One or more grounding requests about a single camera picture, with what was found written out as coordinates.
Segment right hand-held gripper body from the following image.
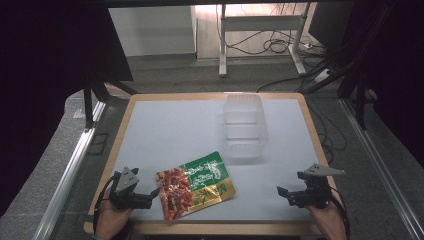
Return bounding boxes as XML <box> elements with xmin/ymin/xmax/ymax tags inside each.
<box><xmin>289</xmin><ymin>162</ymin><xmax>347</xmax><ymax>210</ymax></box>

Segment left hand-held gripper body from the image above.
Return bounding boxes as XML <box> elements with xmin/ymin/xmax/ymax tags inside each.
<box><xmin>109</xmin><ymin>166</ymin><xmax>154</xmax><ymax>211</ymax></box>

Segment red and green snack packet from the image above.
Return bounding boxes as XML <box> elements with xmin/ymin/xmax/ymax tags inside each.
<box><xmin>155</xmin><ymin>151</ymin><xmax>237</xmax><ymax>222</ymax></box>

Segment clear plastic container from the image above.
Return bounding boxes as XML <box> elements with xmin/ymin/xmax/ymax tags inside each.
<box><xmin>222</xmin><ymin>93</ymin><xmax>270</xmax><ymax>162</ymax></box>

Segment person's left hand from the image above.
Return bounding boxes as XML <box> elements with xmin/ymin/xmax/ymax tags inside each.
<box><xmin>94</xmin><ymin>197</ymin><xmax>134</xmax><ymax>240</ymax></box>

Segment person's right hand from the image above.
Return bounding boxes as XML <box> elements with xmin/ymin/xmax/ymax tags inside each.
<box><xmin>305</xmin><ymin>201</ymin><xmax>348</xmax><ymax>240</ymax></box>

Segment dark floor grille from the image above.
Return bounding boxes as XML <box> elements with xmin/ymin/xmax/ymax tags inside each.
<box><xmin>87</xmin><ymin>132</ymin><xmax>110</xmax><ymax>156</ymax></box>

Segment black metal stand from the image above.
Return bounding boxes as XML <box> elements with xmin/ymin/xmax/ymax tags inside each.
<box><xmin>299</xmin><ymin>3</ymin><xmax>398</xmax><ymax>131</ymax></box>
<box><xmin>82</xmin><ymin>72</ymin><xmax>138</xmax><ymax>130</ymax></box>

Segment white power strip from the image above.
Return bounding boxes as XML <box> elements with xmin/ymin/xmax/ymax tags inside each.
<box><xmin>312</xmin><ymin>67</ymin><xmax>332</xmax><ymax>84</ymax></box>

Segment white cabinet panel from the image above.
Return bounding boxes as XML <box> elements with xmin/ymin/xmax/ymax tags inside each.
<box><xmin>108</xmin><ymin>5</ymin><xmax>198</xmax><ymax>58</ymax></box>

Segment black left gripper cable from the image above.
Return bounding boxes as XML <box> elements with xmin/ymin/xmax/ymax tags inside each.
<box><xmin>93</xmin><ymin>177</ymin><xmax>117</xmax><ymax>235</ymax></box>

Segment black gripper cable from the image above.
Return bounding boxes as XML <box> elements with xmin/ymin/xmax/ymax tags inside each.
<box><xmin>329</xmin><ymin>185</ymin><xmax>352</xmax><ymax>240</ymax></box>
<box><xmin>93</xmin><ymin>177</ymin><xmax>117</xmax><ymax>235</ymax></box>

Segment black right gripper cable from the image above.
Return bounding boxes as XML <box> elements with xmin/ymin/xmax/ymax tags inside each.
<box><xmin>329</xmin><ymin>185</ymin><xmax>352</xmax><ymax>240</ymax></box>

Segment thin black floor cables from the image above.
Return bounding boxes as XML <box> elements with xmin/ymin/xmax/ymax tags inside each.
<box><xmin>309</xmin><ymin>98</ymin><xmax>348</xmax><ymax>165</ymax></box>

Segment aluminium rail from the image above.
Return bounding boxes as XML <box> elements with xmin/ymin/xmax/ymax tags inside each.
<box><xmin>339</xmin><ymin>97</ymin><xmax>424</xmax><ymax>240</ymax></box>
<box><xmin>32</xmin><ymin>101</ymin><xmax>108</xmax><ymax>240</ymax></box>

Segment long black floor cable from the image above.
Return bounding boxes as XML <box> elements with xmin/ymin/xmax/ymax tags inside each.
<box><xmin>255</xmin><ymin>75</ymin><xmax>306</xmax><ymax>94</ymax></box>

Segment tangle of black floor cables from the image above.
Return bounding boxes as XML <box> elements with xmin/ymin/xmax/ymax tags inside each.
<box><xmin>225</xmin><ymin>29</ymin><xmax>326</xmax><ymax>57</ymax></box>

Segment white metal desk frame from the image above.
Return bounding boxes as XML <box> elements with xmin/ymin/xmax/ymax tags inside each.
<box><xmin>217</xmin><ymin>2</ymin><xmax>312</xmax><ymax>78</ymax></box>

